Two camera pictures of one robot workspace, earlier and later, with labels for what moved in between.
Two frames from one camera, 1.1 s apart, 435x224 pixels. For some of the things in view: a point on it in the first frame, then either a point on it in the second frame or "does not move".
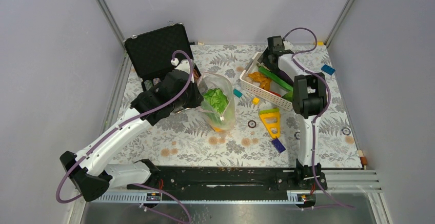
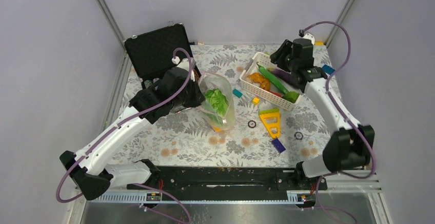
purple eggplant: x=281 y=74 does not move
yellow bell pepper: x=218 y=129 does not move
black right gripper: x=263 y=58 → x=277 y=57
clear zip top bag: x=218 y=106 does not move
